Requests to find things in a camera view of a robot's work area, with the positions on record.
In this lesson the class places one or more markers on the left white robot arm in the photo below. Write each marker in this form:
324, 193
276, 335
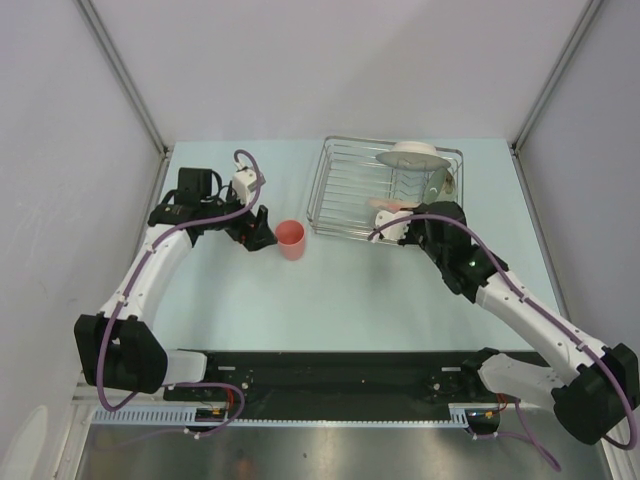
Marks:
116, 346

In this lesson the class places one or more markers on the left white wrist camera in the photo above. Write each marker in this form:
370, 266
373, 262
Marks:
245, 183

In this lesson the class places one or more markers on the white slotted cable duct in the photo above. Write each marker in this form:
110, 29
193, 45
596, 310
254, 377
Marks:
188, 416

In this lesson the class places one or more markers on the white deep plate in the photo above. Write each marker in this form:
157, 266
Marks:
413, 156

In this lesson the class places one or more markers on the right aluminium frame post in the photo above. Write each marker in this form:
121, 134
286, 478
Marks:
560, 67

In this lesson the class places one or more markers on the aluminium front rail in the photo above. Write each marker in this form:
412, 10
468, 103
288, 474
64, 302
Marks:
86, 394

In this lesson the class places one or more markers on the pink plastic cup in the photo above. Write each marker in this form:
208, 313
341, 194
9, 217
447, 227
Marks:
291, 239

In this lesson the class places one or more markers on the pink cream branch plate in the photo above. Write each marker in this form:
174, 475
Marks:
391, 204

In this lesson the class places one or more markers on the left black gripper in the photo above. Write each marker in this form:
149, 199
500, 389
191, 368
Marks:
261, 235

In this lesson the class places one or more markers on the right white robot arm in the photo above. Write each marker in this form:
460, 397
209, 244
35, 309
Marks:
597, 386

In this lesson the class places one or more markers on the metal wire dish rack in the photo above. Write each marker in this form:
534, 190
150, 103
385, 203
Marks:
347, 175

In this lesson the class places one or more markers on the left aluminium frame post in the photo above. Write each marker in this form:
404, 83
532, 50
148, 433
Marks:
114, 60

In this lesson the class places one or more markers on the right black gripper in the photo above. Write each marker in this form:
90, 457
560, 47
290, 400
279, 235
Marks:
409, 238

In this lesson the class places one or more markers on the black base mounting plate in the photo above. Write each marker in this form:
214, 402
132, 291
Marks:
339, 386

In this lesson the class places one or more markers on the aluminium frame post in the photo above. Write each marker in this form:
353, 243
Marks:
560, 67
114, 60

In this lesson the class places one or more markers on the green ceramic bowl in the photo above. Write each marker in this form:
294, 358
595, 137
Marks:
440, 187

